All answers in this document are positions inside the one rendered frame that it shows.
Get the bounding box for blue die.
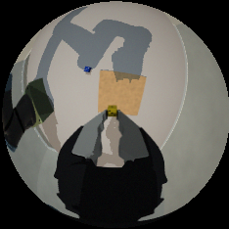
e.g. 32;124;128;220
84;67;91;72

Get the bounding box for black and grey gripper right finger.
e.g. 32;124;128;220
116;110;167;184

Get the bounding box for tan square mat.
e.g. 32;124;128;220
98;70;146;115

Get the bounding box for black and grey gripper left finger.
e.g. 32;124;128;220
54;110;108;179

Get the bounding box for yellow die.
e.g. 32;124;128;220
108;106;117;116

